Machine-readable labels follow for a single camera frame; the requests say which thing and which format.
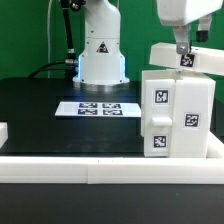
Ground small white box part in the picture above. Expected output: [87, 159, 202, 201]
[149, 43, 224, 76]

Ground white cabinet door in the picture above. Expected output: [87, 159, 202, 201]
[142, 79, 175, 157]

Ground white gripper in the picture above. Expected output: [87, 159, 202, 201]
[156, 0, 224, 55]

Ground white U-shaped workspace fence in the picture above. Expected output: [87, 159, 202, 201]
[0, 122, 224, 185]

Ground flat white marker base plate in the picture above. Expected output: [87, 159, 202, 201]
[55, 101, 141, 118]

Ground black cable bundle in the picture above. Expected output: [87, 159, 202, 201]
[27, 0, 87, 80]

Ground white thin cable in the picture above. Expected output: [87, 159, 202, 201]
[46, 0, 54, 80]

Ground white cabinet body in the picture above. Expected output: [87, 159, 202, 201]
[141, 70, 215, 158]

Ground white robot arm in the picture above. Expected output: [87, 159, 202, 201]
[73, 0, 224, 89]

